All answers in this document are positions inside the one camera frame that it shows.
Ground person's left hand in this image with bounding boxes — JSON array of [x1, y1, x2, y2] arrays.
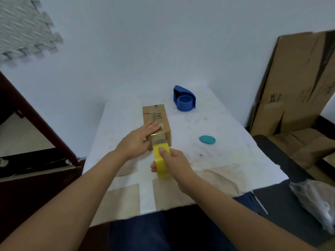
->
[[115, 121, 162, 161]]

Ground person's right hand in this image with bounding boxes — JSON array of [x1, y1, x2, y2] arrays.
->
[[151, 147, 196, 192]]

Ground yellow tape roll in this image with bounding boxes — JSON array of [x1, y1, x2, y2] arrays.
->
[[150, 133, 172, 180]]

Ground small brown cardboard box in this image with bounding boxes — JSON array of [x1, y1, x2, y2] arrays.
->
[[142, 104, 173, 151]]

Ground person's right forearm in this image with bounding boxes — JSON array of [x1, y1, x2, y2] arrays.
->
[[177, 174, 313, 251]]

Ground person's left forearm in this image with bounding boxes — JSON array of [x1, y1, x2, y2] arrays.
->
[[0, 148, 131, 251]]

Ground teal oval box cutter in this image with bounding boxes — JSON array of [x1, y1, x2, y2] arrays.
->
[[199, 135, 216, 145]]

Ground blue tape dispenser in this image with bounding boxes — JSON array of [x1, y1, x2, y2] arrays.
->
[[173, 85, 196, 112]]

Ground white stained table cover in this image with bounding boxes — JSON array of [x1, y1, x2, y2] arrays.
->
[[82, 86, 289, 228]]

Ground person's blue trousers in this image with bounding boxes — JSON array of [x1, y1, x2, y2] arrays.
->
[[108, 191, 263, 251]]

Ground black padded seat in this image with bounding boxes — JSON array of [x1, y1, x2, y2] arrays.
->
[[252, 134, 335, 247]]

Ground dark wooden cabinet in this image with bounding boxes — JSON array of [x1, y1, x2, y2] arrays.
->
[[0, 71, 85, 242]]

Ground folded brown cardboard boxes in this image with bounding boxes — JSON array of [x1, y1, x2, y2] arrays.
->
[[269, 127, 335, 186]]

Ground flattened brown cardboard sheet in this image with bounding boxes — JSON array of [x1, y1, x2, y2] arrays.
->
[[248, 30, 335, 137]]

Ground clear plastic bag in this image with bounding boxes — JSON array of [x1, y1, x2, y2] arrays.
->
[[289, 179, 335, 235]]

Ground grey foam puzzle mat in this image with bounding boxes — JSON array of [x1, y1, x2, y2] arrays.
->
[[0, 0, 64, 65]]

